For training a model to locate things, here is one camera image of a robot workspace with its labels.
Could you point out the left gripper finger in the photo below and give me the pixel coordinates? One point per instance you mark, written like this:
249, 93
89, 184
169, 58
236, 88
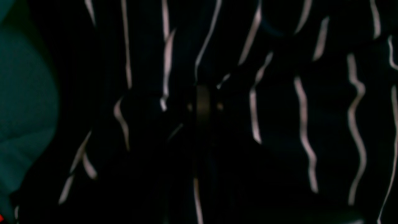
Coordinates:
203, 105

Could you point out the navy white striped t-shirt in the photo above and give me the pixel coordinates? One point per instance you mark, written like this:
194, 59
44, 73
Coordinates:
303, 124

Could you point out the teal table cloth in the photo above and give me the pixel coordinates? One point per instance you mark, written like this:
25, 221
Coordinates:
28, 98

